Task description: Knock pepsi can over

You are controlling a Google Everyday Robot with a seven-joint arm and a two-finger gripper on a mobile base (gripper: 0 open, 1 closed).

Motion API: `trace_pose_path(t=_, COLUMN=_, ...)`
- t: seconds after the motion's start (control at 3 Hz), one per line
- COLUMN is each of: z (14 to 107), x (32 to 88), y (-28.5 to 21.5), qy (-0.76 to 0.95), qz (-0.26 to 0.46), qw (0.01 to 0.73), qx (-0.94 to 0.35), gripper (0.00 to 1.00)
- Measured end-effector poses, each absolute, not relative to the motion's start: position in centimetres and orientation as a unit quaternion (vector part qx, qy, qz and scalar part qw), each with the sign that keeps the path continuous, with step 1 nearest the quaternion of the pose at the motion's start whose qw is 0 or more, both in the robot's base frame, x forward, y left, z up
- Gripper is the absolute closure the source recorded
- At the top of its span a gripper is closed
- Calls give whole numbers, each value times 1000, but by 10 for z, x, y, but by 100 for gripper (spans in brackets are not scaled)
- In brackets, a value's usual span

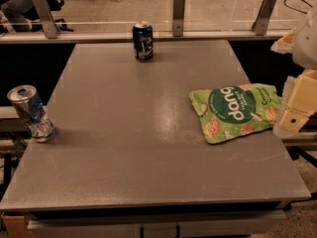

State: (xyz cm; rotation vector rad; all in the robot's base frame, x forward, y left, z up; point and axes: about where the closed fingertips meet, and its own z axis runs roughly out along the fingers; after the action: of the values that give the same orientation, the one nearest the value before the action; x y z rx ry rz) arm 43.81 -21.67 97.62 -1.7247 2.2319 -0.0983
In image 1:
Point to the green dang chips bag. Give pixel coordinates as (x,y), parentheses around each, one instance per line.
(235,111)

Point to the left metal bracket post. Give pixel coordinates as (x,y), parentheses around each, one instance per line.
(44,12)

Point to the blue pepsi can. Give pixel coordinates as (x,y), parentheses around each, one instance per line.
(143,41)

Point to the right metal bracket post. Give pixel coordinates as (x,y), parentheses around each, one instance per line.
(261,22)

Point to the metal bracket post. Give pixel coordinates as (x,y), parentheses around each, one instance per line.
(261,22)
(178,9)
(44,12)

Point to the seated person in jeans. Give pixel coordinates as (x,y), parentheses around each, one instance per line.
(14,11)

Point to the cardboard box corner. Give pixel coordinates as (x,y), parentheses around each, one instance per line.
(16,226)

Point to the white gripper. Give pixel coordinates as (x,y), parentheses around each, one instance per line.
(307,45)

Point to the middle metal bracket post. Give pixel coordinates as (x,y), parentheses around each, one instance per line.
(178,9)

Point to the silver blue energy drink can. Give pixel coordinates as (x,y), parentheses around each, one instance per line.
(30,109)

